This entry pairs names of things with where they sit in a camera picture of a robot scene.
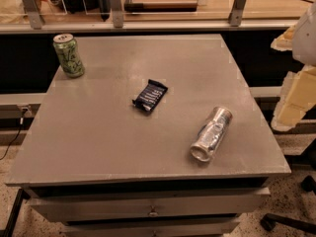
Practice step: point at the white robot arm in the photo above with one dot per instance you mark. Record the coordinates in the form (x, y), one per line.
(304, 38)

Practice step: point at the silver redbull can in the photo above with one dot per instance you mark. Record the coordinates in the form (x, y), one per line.
(211, 134)

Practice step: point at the metal railing bracket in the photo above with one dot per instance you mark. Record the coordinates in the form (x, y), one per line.
(117, 13)
(33, 13)
(236, 13)

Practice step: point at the grey drawer cabinet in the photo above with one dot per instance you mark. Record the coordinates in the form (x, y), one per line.
(89, 139)

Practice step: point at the lower grey drawer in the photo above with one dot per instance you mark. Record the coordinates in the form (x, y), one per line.
(204, 227)

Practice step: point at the green soda can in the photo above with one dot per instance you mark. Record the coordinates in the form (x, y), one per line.
(66, 48)

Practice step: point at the dark blue rxbar wrapper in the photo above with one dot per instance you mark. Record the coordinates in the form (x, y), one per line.
(150, 96)

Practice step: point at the grey drawer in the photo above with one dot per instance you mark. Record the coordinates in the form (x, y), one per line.
(204, 227)
(149, 205)

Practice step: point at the metal railing bracket middle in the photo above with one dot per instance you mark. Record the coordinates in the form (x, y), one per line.
(117, 13)

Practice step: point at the metal railing bracket right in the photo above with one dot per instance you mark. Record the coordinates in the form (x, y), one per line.
(236, 13)

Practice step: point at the upper grey drawer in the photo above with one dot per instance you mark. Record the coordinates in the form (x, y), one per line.
(149, 205)

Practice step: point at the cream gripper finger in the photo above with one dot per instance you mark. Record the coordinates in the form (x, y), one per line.
(284, 41)
(297, 96)

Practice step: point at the metal railing bracket left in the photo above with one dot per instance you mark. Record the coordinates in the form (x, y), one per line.
(33, 13)

